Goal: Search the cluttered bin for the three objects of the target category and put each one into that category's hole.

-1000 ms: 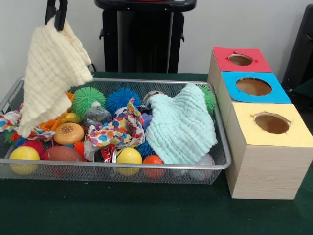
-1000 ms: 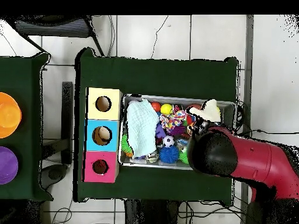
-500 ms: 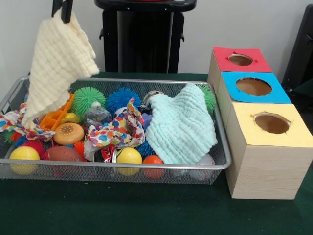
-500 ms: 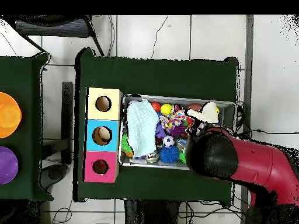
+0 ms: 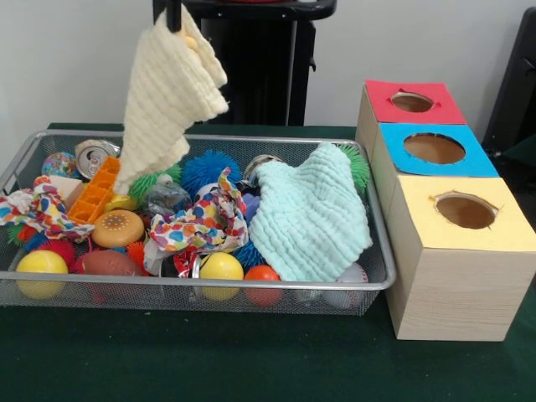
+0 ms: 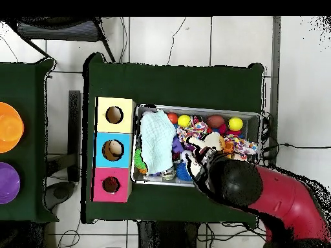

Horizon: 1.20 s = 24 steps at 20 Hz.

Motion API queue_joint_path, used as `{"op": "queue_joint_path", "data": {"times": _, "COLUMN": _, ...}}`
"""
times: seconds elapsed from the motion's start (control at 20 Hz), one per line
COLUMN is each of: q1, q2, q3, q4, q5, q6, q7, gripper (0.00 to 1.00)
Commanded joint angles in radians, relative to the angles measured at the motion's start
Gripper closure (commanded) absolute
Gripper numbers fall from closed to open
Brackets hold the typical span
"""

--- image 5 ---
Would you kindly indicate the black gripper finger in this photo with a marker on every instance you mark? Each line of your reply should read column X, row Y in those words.
column 174, row 14
column 159, row 9

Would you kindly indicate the yellow plush duck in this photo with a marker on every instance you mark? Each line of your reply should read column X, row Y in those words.
column 191, row 42

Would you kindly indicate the cream waffle cloth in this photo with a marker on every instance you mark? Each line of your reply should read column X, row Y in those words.
column 163, row 104

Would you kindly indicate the mint waffle cloth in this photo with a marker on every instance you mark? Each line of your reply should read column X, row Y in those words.
column 310, row 218

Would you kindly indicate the silver mesh bin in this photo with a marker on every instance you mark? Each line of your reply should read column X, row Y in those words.
column 272, row 142

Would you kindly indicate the wooden box with three holes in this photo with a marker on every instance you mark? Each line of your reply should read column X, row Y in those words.
column 452, row 293

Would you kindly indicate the blue spiky ball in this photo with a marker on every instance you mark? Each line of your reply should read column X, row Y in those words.
column 205, row 171

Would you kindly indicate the crushed silver can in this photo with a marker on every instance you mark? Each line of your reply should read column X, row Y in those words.
column 92, row 161

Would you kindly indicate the orange plastic tray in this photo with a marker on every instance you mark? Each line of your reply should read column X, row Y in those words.
column 94, row 197

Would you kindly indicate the colourful polka dot cloth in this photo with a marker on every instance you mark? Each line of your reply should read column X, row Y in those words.
column 197, row 228
column 46, row 209

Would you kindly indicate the toy burger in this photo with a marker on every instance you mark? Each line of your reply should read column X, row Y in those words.
column 117, row 228

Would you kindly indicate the yellow smooth ball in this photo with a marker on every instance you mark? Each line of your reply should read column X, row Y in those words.
column 221, row 268
column 42, row 264

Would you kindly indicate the brown toy football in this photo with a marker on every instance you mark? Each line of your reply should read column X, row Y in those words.
column 109, row 264

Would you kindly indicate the orange smooth ball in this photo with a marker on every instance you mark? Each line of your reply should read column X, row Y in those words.
column 261, row 276

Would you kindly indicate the dark green tablecloth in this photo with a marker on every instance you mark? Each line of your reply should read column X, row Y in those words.
column 209, row 356

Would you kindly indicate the black side stand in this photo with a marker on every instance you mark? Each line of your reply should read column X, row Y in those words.
column 515, row 84

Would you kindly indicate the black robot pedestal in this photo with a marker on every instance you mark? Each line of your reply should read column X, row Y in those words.
column 259, row 63

